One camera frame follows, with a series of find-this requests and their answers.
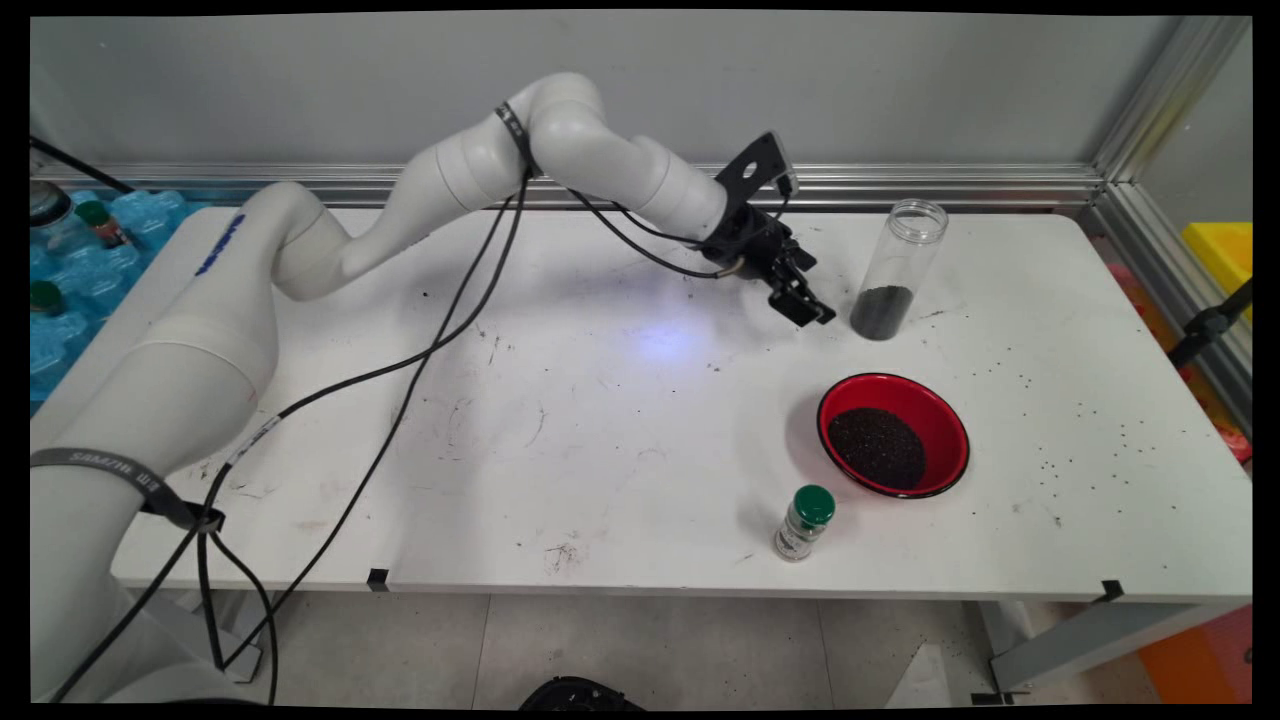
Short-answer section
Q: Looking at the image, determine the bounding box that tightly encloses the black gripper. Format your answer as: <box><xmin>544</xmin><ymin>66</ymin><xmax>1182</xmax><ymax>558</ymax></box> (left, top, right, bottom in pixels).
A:
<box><xmin>700</xmin><ymin>205</ymin><xmax>838</xmax><ymax>328</ymax></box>

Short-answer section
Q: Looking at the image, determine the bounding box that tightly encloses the black seeds batch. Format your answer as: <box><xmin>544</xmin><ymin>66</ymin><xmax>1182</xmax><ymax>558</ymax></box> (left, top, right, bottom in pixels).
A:
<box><xmin>850</xmin><ymin>286</ymin><xmax>916</xmax><ymax>343</ymax></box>

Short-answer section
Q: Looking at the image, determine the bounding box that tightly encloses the clear plastic jar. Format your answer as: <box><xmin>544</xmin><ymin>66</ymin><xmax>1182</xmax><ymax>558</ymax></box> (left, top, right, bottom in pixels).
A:
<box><xmin>850</xmin><ymin>199</ymin><xmax>949</xmax><ymax>343</ymax></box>

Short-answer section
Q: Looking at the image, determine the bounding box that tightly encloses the black seed heap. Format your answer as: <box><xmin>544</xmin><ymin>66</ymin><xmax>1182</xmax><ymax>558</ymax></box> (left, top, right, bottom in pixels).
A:
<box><xmin>828</xmin><ymin>407</ymin><xmax>927</xmax><ymax>491</ymax></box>

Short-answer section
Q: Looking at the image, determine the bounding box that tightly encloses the red bowl black rim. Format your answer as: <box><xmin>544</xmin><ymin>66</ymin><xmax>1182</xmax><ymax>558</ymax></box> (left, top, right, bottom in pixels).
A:
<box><xmin>817</xmin><ymin>373</ymin><xmax>971</xmax><ymax>500</ymax></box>

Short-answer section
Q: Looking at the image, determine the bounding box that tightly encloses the green capped spice bottle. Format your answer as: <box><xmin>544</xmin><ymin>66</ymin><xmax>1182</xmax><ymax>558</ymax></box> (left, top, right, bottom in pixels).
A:
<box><xmin>773</xmin><ymin>485</ymin><xmax>837</xmax><ymax>563</ymax></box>

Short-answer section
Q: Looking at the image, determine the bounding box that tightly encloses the black stand clamp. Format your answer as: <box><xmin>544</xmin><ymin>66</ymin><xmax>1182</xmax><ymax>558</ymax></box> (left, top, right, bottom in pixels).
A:
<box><xmin>1165</xmin><ymin>280</ymin><xmax>1253</xmax><ymax>371</ymax></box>

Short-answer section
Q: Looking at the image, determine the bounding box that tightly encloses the yellow box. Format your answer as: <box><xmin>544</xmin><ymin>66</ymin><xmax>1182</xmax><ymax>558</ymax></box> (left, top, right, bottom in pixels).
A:
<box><xmin>1182</xmin><ymin>222</ymin><xmax>1253</xmax><ymax>321</ymax></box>

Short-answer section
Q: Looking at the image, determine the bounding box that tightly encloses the grey metal table leg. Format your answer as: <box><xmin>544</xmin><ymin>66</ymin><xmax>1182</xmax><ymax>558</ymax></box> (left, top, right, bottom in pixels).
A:
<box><xmin>965</xmin><ymin>600</ymin><xmax>1251</xmax><ymax>704</ymax></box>
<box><xmin>195</xmin><ymin>590</ymin><xmax>276</xmax><ymax>686</ymax></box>

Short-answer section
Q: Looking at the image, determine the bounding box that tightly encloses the black round floor object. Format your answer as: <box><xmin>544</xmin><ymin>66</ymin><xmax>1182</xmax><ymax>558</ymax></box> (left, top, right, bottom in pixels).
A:
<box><xmin>518</xmin><ymin>677</ymin><xmax>646</xmax><ymax>711</ymax></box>

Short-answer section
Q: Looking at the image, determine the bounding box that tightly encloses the orange floor panel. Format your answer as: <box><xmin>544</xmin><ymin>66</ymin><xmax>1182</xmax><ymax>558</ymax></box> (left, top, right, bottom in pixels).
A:
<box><xmin>1135</xmin><ymin>605</ymin><xmax>1253</xmax><ymax>704</ymax></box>

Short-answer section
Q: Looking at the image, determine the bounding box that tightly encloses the green cap red label bottle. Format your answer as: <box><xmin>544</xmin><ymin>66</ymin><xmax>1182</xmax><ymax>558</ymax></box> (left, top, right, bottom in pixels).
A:
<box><xmin>78</xmin><ymin>200</ymin><xmax>129</xmax><ymax>249</ymax></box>

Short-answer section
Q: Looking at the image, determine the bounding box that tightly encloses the blue water bottle pack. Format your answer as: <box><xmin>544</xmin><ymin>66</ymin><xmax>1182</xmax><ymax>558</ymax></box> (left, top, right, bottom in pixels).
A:
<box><xmin>30</xmin><ymin>190</ymin><xmax>191</xmax><ymax>406</ymax></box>

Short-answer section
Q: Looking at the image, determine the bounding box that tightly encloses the clear bottle dark lid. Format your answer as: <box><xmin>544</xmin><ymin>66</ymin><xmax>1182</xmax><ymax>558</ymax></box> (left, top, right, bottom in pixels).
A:
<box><xmin>30</xmin><ymin>180</ymin><xmax>79</xmax><ymax>256</ymax></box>

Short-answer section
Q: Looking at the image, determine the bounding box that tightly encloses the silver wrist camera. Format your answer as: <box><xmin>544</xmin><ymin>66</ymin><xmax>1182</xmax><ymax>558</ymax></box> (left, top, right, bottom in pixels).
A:
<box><xmin>765</xmin><ymin>135</ymin><xmax>798</xmax><ymax>196</ymax></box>

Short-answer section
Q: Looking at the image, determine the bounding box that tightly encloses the black camera mounting bracket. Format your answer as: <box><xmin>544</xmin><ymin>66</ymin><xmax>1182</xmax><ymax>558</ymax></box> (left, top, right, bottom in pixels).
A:
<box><xmin>712</xmin><ymin>132</ymin><xmax>786</xmax><ymax>211</ymax></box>

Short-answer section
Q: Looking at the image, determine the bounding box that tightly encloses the horizontal aluminium frame rail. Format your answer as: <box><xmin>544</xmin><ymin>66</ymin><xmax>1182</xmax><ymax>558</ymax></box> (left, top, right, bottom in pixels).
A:
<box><xmin>30</xmin><ymin>163</ymin><xmax>1106</xmax><ymax>211</ymax></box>

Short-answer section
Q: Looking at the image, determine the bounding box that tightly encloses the dark elbow velcro strap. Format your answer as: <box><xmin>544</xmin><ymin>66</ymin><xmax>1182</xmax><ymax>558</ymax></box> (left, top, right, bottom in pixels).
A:
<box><xmin>497</xmin><ymin>102</ymin><xmax>541</xmax><ymax>179</ymax></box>

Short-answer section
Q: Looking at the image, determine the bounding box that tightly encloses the side aluminium frame rail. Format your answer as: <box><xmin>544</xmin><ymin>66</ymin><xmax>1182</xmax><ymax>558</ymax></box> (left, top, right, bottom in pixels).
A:
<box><xmin>1085</xmin><ymin>180</ymin><xmax>1253</xmax><ymax>436</ymax></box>

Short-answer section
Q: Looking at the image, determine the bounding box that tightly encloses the slanted aluminium frame post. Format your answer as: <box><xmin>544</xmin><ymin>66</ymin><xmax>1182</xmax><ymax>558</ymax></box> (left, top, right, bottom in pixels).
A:
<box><xmin>1090</xmin><ymin>15</ymin><xmax>1253</xmax><ymax>186</ymax></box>

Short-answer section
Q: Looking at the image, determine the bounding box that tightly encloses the plain black cable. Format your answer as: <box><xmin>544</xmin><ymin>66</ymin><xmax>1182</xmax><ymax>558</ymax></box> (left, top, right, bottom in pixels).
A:
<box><xmin>50</xmin><ymin>130</ymin><xmax>796</xmax><ymax>704</ymax></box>

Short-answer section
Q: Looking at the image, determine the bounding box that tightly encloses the black cable white label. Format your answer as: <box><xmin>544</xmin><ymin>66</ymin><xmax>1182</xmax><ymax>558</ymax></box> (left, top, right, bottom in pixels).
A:
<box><xmin>195</xmin><ymin>130</ymin><xmax>746</xmax><ymax>671</ymax></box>

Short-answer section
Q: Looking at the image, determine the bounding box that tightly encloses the thin black background cable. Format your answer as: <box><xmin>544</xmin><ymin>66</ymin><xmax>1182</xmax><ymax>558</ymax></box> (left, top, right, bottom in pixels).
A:
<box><xmin>30</xmin><ymin>135</ymin><xmax>136</xmax><ymax>194</ymax></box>

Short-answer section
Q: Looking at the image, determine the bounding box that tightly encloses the grey printed velcro strap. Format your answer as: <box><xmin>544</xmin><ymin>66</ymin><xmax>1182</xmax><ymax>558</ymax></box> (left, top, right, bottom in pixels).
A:
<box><xmin>30</xmin><ymin>447</ymin><xmax>226</xmax><ymax>534</ymax></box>

